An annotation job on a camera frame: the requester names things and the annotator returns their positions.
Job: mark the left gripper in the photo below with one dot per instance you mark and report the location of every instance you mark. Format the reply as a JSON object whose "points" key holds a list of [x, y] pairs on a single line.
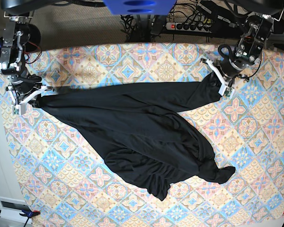
{"points": [[226, 71]]}

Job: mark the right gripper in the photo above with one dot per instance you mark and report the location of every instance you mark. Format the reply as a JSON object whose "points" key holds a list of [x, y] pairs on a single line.
{"points": [[26, 90]]}

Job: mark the black t-shirt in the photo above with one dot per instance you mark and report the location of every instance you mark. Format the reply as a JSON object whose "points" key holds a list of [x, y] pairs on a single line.
{"points": [[139, 133]]}

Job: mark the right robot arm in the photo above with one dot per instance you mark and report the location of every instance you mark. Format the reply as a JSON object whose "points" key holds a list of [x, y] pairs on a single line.
{"points": [[17, 11]]}

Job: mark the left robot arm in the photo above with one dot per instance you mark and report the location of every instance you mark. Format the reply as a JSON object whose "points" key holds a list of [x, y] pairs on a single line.
{"points": [[256, 19]]}

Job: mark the black round stool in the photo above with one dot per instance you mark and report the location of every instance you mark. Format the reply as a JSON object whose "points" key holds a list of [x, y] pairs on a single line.
{"points": [[29, 36]]}

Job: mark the white power strip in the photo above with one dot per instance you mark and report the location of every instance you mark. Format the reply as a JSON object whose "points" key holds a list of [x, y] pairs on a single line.
{"points": [[173, 26]]}

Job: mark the patterned tablecloth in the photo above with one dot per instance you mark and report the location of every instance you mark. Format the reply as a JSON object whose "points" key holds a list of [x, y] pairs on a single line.
{"points": [[62, 176]]}

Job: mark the white floor box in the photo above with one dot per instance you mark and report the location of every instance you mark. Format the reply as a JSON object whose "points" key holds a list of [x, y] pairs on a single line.
{"points": [[11, 209]]}

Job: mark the orange black clamp lower left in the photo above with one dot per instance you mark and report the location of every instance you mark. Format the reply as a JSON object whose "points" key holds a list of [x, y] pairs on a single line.
{"points": [[23, 213]]}

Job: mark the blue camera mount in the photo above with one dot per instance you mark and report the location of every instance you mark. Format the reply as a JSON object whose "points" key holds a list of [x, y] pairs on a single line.
{"points": [[139, 7]]}

